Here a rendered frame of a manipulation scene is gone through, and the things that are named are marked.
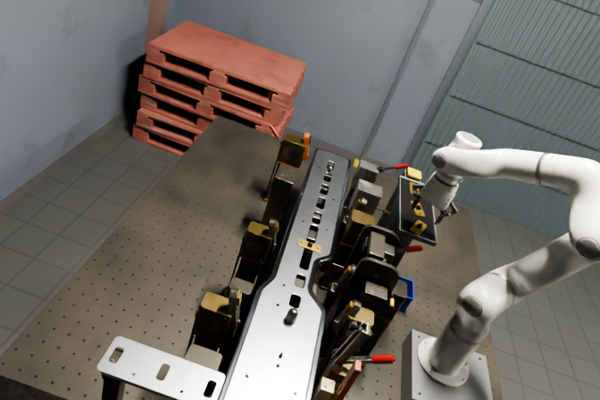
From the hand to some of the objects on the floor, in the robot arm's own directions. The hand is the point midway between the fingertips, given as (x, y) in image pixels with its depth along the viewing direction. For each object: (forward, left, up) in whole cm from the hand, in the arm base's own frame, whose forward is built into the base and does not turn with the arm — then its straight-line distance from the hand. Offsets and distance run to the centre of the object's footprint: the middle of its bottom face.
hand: (425, 213), depth 162 cm
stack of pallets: (+101, -204, -118) cm, 256 cm away
